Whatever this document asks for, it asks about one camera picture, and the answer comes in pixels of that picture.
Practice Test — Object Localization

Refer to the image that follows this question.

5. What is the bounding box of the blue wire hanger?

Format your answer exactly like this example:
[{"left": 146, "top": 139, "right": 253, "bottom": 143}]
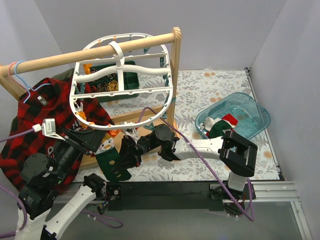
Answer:
[{"left": 7, "top": 60, "right": 51, "bottom": 104}]

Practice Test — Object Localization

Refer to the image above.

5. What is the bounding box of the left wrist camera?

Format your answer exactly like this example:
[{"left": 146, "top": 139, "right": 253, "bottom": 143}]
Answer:
[{"left": 32, "top": 118, "right": 64, "bottom": 140}]

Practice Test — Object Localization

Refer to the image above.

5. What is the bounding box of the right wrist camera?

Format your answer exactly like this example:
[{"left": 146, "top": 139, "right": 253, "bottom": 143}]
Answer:
[{"left": 124, "top": 128, "right": 140, "bottom": 143}]

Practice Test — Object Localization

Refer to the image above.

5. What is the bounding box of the green dotted penguin sock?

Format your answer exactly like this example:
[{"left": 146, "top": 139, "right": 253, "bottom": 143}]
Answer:
[{"left": 94, "top": 133, "right": 132, "bottom": 183}]

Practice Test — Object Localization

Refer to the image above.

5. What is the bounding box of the wooden clothes rack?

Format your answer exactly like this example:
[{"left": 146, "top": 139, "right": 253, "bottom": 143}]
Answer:
[{"left": 0, "top": 26, "right": 182, "bottom": 171}]

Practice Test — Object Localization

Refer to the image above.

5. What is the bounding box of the dark green storage bin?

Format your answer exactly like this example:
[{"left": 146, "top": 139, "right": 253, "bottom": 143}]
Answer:
[{"left": 85, "top": 61, "right": 140, "bottom": 103}]

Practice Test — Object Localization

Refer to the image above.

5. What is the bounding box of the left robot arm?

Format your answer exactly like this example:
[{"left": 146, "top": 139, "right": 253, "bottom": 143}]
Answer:
[{"left": 14, "top": 129, "right": 107, "bottom": 240}]

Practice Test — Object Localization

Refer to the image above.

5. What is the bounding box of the red bear sock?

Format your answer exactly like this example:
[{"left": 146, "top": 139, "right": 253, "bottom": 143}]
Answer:
[{"left": 222, "top": 113, "right": 239, "bottom": 128}]

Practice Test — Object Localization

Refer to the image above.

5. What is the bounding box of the dark green sock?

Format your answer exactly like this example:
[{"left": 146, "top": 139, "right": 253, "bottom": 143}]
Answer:
[{"left": 207, "top": 119, "right": 232, "bottom": 139}]

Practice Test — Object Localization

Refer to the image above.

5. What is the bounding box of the teal plastic basin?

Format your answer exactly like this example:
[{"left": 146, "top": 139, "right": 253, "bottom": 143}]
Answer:
[{"left": 195, "top": 92, "right": 271, "bottom": 140}]

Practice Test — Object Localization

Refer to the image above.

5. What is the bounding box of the white sock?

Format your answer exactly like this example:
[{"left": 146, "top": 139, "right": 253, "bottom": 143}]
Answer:
[{"left": 200, "top": 117, "right": 215, "bottom": 134}]

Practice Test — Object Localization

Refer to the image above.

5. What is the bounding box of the white round clip hanger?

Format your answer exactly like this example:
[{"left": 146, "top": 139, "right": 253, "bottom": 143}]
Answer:
[{"left": 69, "top": 27, "right": 181, "bottom": 131}]

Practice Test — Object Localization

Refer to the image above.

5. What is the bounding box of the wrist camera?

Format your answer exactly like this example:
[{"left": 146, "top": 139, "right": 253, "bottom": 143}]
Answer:
[
  {"left": 32, "top": 118, "right": 64, "bottom": 140},
  {"left": 124, "top": 128, "right": 140, "bottom": 143}
]

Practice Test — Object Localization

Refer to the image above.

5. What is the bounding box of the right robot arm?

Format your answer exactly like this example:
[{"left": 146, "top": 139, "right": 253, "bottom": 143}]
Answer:
[{"left": 111, "top": 124, "right": 258, "bottom": 199}]

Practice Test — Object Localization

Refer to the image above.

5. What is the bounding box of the floral table mat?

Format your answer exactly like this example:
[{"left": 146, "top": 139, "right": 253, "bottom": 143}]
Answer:
[{"left": 74, "top": 69, "right": 280, "bottom": 182}]

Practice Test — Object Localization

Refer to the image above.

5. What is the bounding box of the red plaid shirt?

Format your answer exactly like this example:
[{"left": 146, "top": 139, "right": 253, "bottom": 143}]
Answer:
[{"left": 0, "top": 69, "right": 115, "bottom": 192}]

